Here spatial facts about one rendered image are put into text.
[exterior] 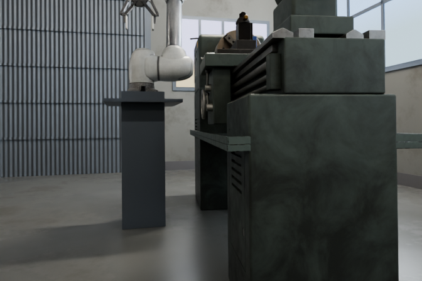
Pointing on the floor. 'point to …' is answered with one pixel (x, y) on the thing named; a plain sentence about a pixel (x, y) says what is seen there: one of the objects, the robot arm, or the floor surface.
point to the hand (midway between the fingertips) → (139, 27)
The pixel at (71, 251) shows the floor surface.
